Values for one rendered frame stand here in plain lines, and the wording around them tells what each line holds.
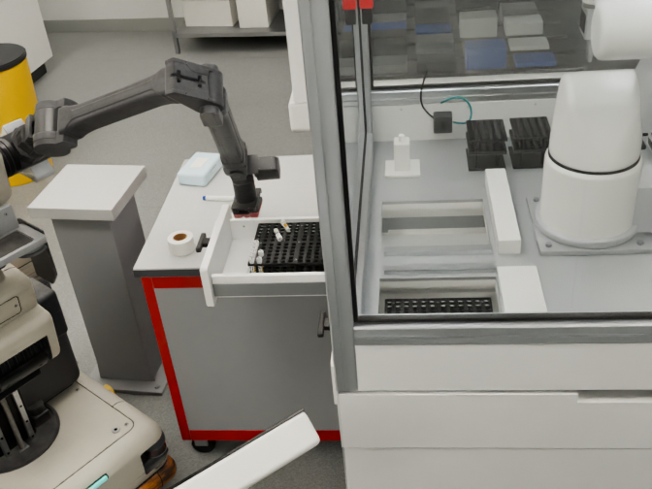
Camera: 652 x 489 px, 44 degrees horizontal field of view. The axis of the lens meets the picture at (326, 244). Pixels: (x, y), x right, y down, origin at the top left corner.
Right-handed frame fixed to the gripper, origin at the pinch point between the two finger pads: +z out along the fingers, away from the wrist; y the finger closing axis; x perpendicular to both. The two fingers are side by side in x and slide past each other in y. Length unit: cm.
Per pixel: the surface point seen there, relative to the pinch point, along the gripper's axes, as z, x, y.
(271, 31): 69, 60, 352
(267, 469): -36, -28, -111
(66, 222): 12, 66, 24
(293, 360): 39.6, -7.7, -9.6
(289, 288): -4.3, -15.5, -32.9
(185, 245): 2.2, 17.6, -4.9
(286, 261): -8.5, -14.7, -28.1
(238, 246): -2.2, 0.9, -12.5
